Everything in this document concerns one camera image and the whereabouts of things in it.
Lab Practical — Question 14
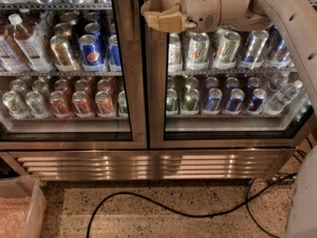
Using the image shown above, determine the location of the silver blue soda can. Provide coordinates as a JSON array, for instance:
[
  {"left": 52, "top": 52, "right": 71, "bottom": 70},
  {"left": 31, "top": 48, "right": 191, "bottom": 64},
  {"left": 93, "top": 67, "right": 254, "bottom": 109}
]
[{"left": 239, "top": 30, "right": 268, "bottom": 69}]

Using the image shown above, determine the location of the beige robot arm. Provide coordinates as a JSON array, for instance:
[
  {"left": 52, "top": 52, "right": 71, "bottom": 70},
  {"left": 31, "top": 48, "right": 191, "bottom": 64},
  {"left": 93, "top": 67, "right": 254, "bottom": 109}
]
[{"left": 141, "top": 0, "right": 317, "bottom": 110}]

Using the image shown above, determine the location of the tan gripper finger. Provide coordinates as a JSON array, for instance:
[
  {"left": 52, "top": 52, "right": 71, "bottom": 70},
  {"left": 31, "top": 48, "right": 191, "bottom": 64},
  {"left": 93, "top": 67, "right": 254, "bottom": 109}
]
[
  {"left": 141, "top": 0, "right": 180, "bottom": 17},
  {"left": 145, "top": 12, "right": 197, "bottom": 34}
]

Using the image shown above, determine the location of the clear plastic storage bin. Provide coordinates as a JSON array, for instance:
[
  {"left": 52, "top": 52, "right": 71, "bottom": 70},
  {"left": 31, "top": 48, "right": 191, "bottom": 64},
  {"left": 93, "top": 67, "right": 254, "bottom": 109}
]
[{"left": 0, "top": 176, "right": 47, "bottom": 238}]

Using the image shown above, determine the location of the red soda can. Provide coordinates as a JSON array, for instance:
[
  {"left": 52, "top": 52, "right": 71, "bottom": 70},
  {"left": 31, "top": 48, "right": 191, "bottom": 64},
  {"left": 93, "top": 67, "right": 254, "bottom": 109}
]
[{"left": 72, "top": 91, "right": 94, "bottom": 117}]

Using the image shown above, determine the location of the water bottle white cap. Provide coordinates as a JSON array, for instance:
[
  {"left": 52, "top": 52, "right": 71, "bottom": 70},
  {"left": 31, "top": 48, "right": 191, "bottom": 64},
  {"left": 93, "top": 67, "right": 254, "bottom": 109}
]
[{"left": 264, "top": 80, "right": 303, "bottom": 115}]

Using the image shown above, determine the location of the blue Pepsi can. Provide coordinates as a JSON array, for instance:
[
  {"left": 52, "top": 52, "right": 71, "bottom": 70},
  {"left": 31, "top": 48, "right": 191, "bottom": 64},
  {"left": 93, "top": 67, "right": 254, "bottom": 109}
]
[{"left": 79, "top": 34, "right": 104, "bottom": 71}]

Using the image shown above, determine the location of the glass fridge door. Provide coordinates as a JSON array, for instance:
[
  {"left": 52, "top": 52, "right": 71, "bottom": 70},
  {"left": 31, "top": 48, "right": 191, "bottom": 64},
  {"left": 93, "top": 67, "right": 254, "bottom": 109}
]
[
  {"left": 142, "top": 0, "right": 315, "bottom": 150},
  {"left": 0, "top": 0, "right": 146, "bottom": 151}
]

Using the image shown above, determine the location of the white green soda can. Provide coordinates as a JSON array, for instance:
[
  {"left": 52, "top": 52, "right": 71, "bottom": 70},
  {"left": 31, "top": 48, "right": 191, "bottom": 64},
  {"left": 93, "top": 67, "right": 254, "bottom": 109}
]
[
  {"left": 213, "top": 31, "right": 241, "bottom": 69},
  {"left": 186, "top": 33, "right": 210, "bottom": 71}
]

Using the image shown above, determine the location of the gold soda can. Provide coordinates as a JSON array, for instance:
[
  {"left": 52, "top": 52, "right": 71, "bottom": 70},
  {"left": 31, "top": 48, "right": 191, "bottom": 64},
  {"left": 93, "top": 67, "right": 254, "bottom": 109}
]
[{"left": 51, "top": 36, "right": 79, "bottom": 71}]

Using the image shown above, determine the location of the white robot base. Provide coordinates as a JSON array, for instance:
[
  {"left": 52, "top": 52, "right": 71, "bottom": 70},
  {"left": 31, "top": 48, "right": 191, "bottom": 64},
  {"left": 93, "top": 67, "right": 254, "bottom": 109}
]
[{"left": 284, "top": 146, "right": 317, "bottom": 238}]

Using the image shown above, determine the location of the steel fridge bottom grille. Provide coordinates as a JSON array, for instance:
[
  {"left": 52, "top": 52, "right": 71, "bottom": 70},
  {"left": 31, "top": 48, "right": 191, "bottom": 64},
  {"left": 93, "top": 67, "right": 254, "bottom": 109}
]
[{"left": 11, "top": 148, "right": 295, "bottom": 180}]

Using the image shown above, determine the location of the iced tea bottle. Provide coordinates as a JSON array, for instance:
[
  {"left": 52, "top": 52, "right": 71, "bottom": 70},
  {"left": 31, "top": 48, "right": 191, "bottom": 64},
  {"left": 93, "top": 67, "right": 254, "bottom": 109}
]
[{"left": 9, "top": 14, "right": 53, "bottom": 72}]

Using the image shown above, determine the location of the black floor cable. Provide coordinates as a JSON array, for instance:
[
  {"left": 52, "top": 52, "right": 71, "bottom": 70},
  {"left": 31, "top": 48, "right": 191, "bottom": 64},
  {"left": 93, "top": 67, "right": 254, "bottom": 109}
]
[{"left": 85, "top": 139, "right": 315, "bottom": 238}]

